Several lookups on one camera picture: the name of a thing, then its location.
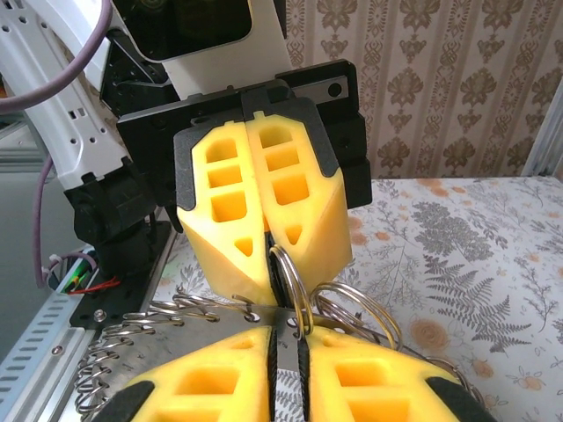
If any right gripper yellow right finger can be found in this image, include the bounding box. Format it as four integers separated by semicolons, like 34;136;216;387
300;326;499;422

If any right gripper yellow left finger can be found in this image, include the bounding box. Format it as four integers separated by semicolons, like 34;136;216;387
90;324;275;422

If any metal disc with keyrings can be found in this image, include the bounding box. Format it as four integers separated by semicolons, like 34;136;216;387
74;245;487;422

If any silver split keyring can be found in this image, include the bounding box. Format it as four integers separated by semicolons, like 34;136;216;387
267;244;316;342

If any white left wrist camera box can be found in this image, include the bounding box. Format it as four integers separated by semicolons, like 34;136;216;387
109;0;292;103

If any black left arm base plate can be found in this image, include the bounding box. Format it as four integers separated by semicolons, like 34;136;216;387
69;219;177;329

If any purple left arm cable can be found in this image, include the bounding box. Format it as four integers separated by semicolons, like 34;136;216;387
0;0;114;289

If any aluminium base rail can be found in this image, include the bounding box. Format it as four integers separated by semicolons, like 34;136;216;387
0;325;98;422

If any grey slotted cable duct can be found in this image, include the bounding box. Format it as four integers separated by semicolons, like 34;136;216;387
0;252;100;379

